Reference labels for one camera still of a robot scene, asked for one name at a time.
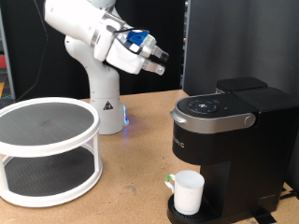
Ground white mug green-tagged handle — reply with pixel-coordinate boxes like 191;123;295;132
164;170;206;216

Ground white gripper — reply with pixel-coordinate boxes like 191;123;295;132
93;29;170;77

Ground clear water reservoir black lid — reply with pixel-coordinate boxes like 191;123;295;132
215;77;269;94

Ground grey metal frame post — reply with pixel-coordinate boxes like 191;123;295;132
0;8;16;101

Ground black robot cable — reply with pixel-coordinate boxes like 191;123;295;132
112;27;150;55

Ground white two-tier turntable shelf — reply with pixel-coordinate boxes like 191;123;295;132
0;96;105;208

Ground black power cables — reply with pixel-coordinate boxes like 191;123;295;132
278;186;299;202

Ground black Keurig coffee machine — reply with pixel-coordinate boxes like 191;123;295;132
166;87;299;224

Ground wrist camera blue mount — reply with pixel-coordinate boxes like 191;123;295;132
125;29;157;54

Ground black tape strip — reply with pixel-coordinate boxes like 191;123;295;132
251;209;278;224

